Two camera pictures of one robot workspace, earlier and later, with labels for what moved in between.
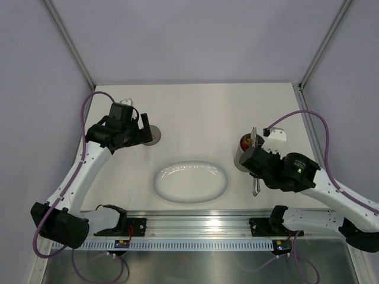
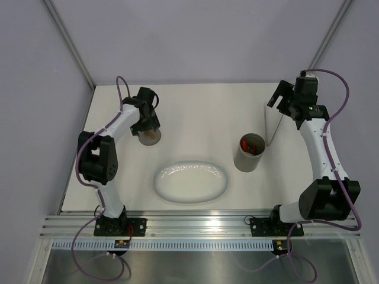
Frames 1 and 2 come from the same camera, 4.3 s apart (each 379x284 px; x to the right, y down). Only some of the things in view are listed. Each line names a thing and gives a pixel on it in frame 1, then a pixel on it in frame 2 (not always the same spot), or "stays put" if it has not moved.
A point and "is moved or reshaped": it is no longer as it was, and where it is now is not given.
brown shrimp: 249,142 is moved or reshaped
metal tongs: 256,186 → 272,117
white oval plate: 190,182 stays put
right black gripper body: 269,182 → 294,102
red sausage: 244,145 stays put
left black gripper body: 133,135 → 149,122
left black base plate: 128,226 stays put
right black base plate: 265,227 stays put
